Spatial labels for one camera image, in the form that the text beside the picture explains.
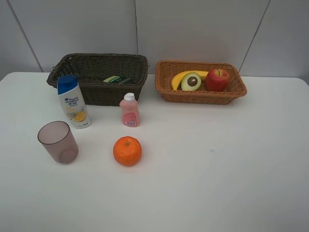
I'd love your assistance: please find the orange mandarin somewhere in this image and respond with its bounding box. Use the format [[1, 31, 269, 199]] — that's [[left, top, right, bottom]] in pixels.
[[113, 136, 142, 167]]

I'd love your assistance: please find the pink lotion bottle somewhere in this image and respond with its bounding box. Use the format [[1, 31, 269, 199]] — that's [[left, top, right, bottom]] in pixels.
[[120, 93, 139, 127]]

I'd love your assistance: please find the translucent purple plastic cup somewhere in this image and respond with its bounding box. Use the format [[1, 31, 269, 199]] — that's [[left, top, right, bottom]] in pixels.
[[37, 121, 79, 164]]

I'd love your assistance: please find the black bottle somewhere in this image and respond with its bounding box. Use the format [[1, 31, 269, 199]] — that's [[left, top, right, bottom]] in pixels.
[[103, 75, 135, 85]]

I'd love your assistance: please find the avocado half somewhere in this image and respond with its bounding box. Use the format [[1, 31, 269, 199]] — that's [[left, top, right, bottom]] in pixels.
[[181, 72, 201, 91]]

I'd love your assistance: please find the white blue shampoo bottle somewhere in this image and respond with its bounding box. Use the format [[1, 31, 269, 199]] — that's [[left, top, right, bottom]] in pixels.
[[57, 75, 91, 129]]

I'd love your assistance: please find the red apple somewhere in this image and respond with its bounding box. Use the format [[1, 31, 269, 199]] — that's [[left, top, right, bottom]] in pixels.
[[205, 69, 230, 92]]

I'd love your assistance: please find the yellow banana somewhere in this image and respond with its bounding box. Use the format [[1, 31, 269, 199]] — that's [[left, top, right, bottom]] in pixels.
[[171, 70, 209, 90]]

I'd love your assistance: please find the dark brown wicker basket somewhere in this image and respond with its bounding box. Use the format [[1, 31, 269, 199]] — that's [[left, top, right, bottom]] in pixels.
[[47, 53, 148, 106]]

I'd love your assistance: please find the tan wicker basket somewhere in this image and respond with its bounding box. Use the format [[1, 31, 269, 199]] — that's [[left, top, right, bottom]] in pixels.
[[155, 60, 247, 105]]

